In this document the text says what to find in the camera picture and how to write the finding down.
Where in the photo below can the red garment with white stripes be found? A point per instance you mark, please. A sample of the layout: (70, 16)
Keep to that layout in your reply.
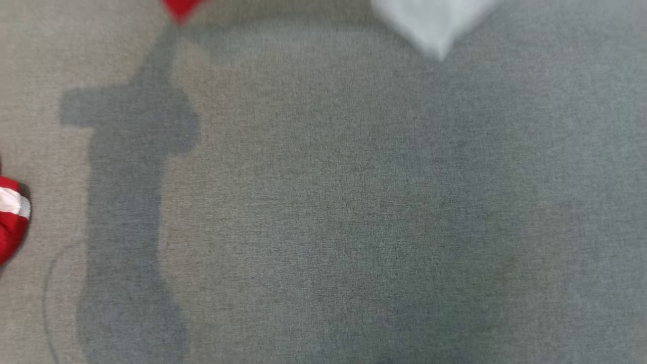
(181, 6)

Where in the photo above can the red shorts with white stripes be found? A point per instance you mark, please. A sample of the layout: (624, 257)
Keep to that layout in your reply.
(11, 227)

